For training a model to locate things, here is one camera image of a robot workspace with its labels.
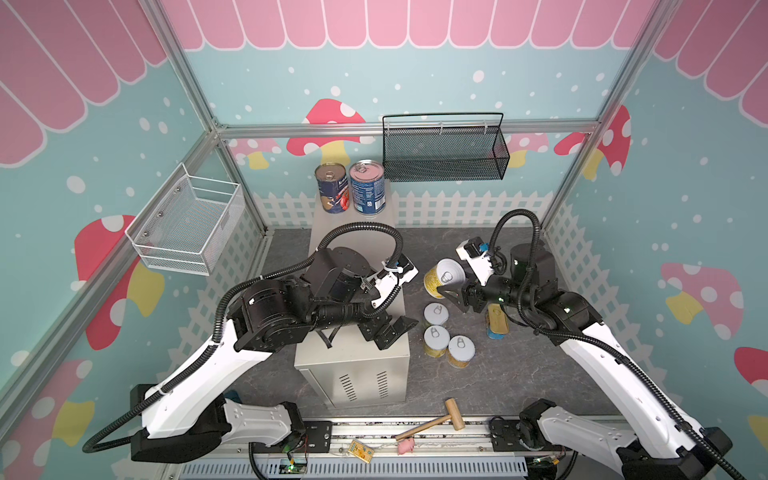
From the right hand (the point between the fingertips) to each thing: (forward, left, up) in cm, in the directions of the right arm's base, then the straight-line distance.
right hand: (448, 277), depth 67 cm
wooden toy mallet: (-23, -3, -30) cm, 38 cm away
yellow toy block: (-30, +21, -30) cm, 47 cm away
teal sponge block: (-17, +57, -31) cm, 67 cm away
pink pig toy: (-29, +10, -29) cm, 42 cm away
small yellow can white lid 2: (0, +1, +3) cm, 3 cm away
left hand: (-11, +12, +6) cm, 17 cm away
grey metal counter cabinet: (-9, +26, -33) cm, 43 cm away
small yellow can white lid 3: (-4, 0, -26) cm, 26 cm away
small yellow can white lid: (+5, 0, -25) cm, 26 cm away
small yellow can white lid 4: (-6, -7, -26) cm, 28 cm away
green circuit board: (-33, +37, -33) cm, 60 cm away
